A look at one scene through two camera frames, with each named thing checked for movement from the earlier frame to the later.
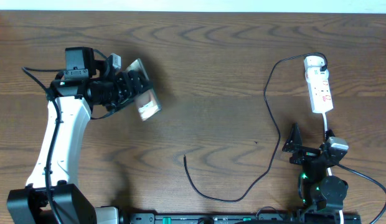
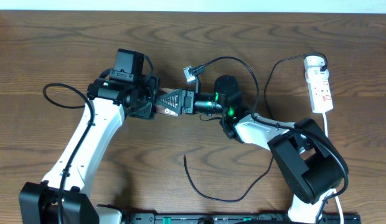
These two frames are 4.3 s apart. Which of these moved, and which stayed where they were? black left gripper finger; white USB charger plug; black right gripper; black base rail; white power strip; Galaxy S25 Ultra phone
Moved: Galaxy S25 Ultra phone; black left gripper finger; black right gripper
Stayed: white power strip; black base rail; white USB charger plug
